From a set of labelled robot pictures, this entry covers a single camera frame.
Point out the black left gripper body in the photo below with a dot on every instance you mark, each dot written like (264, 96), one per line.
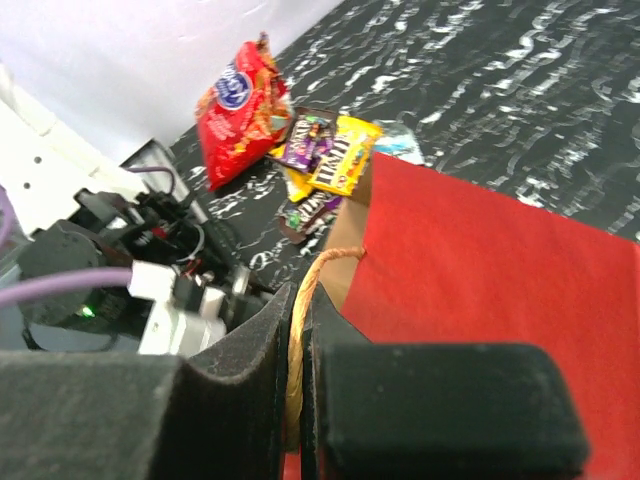
(158, 228)

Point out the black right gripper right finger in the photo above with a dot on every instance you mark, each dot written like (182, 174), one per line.
(432, 410)

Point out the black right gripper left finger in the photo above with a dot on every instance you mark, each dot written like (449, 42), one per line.
(217, 415)

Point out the yellow M&M's pack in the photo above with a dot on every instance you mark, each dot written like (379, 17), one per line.
(297, 183)
(339, 168)

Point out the red candy bag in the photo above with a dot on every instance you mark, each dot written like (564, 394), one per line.
(244, 114)

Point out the red brown paper bag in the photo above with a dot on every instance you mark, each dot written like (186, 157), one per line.
(418, 255)

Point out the brown M&M's pack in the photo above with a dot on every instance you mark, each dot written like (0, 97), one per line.
(299, 222)

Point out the light blue snack packet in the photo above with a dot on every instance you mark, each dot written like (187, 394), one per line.
(397, 140)

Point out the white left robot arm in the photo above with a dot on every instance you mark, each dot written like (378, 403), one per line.
(44, 165)

